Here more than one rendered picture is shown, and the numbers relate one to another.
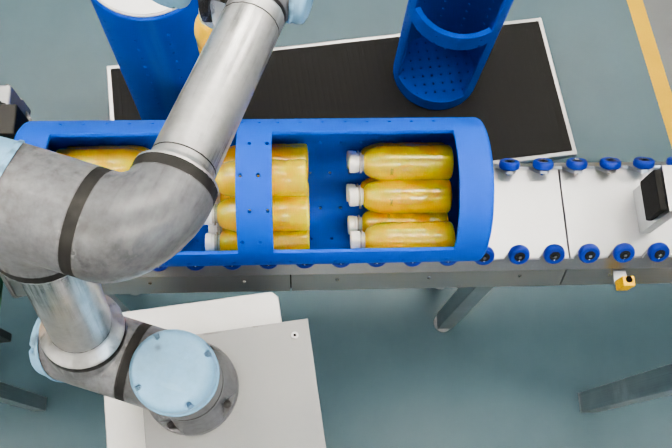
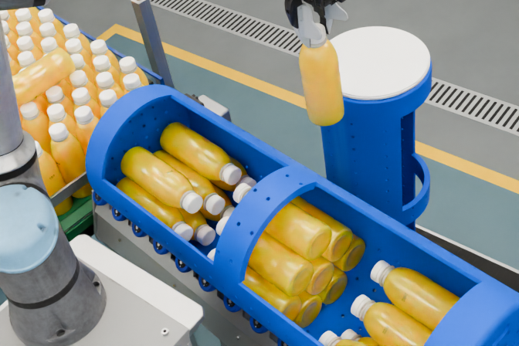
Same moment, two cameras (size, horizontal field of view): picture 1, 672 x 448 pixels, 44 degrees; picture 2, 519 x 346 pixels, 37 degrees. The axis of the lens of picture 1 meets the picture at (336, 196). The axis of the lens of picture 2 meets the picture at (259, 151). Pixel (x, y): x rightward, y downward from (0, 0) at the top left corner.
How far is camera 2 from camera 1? 77 cm
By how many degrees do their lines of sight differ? 40
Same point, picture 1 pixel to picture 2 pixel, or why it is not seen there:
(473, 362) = not seen: outside the picture
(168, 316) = (117, 266)
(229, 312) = (157, 296)
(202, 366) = (26, 229)
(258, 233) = (233, 250)
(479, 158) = (479, 316)
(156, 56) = (339, 144)
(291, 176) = (301, 227)
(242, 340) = (127, 304)
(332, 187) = not seen: hidden behind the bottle
